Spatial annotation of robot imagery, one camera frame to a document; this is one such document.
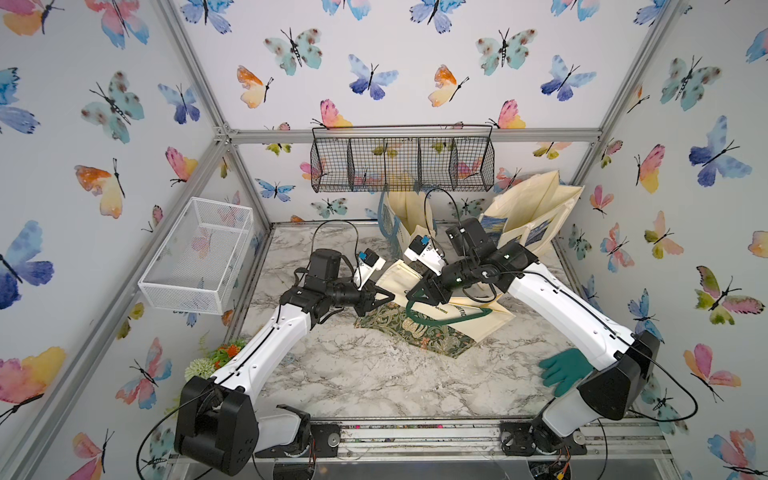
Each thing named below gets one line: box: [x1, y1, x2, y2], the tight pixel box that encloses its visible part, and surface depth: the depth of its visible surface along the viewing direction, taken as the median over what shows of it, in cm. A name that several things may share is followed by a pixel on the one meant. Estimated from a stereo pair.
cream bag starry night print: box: [479, 170, 585, 259], surface depth 94 cm
